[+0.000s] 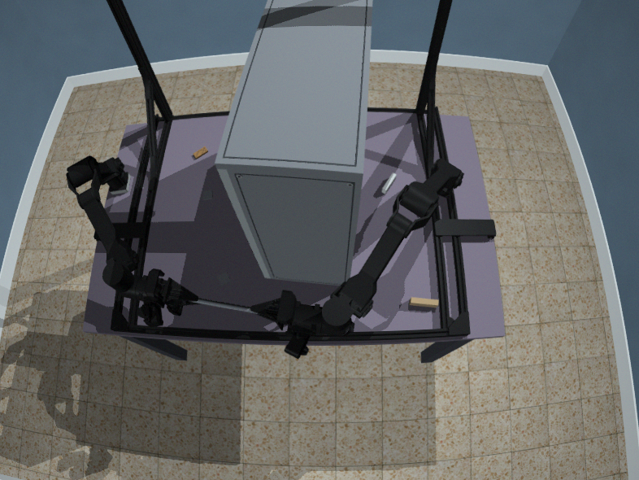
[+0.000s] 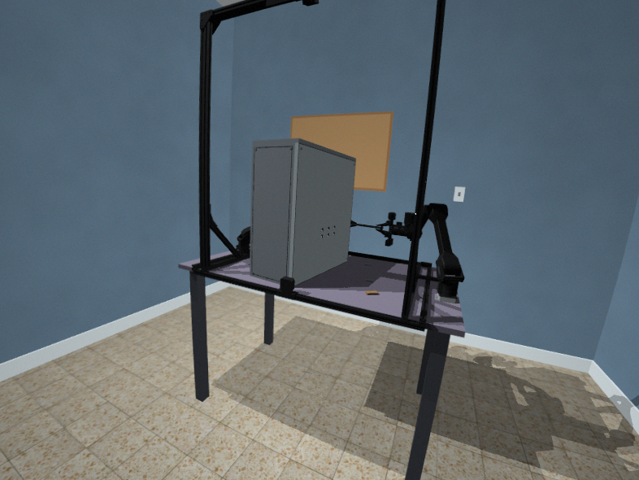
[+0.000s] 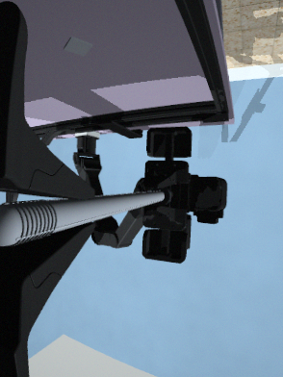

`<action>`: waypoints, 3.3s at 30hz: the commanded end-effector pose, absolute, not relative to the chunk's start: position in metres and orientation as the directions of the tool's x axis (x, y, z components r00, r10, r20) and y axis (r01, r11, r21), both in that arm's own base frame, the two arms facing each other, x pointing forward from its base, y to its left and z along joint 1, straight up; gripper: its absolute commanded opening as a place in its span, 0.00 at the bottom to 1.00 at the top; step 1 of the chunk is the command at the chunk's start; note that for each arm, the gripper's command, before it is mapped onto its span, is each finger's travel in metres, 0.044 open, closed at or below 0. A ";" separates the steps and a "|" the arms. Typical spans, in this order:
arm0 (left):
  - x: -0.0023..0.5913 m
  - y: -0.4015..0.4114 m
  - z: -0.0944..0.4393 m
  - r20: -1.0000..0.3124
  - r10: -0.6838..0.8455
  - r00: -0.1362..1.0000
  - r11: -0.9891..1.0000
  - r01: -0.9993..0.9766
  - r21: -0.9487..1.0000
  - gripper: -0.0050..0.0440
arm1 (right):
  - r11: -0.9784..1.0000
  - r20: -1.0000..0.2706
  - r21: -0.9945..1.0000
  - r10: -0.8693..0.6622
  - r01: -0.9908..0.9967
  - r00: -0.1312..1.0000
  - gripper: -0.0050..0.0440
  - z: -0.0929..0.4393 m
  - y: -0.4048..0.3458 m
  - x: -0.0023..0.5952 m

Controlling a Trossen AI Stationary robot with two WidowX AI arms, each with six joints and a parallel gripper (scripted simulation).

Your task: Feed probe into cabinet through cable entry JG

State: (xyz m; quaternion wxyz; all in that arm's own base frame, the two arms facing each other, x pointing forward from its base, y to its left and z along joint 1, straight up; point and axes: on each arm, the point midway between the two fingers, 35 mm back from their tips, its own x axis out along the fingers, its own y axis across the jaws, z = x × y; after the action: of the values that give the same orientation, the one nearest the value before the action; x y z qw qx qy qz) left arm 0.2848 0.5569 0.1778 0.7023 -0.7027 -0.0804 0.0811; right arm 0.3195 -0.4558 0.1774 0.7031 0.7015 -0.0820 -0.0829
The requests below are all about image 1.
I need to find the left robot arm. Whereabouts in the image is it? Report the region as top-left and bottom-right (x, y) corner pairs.
(285, 159), (464, 359)

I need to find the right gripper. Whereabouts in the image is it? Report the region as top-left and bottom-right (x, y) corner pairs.
(136, 268), (200, 316)

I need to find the tan domino tile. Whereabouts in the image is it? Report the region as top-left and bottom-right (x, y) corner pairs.
(193, 146), (208, 159)

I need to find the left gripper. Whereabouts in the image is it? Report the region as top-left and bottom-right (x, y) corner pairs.
(251, 290), (323, 337)

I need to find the small white rectangular block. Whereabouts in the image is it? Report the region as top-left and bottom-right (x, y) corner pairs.
(382, 173), (397, 194)

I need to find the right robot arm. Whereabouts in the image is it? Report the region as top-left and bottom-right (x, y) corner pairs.
(66, 155), (164, 327)

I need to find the tan rectangular block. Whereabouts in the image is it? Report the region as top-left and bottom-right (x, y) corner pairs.
(409, 297), (439, 308)

